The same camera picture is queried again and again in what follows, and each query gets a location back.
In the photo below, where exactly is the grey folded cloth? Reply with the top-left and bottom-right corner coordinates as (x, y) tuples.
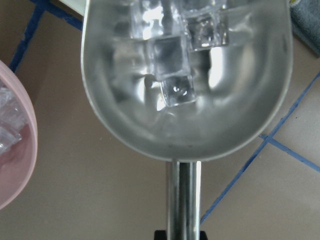
(289, 0), (320, 58)

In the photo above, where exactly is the stainless steel ice scoop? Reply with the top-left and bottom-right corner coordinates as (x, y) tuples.
(81, 0), (293, 240)

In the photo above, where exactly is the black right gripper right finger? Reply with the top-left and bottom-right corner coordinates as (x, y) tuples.
(199, 230), (208, 240)

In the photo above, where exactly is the pink bowl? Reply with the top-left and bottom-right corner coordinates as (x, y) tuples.
(0, 62), (38, 209)

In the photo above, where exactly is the pile of clear ice cubes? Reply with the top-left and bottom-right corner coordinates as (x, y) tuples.
(114, 0), (228, 107)

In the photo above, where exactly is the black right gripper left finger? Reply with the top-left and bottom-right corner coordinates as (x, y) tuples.
(153, 229), (169, 240)

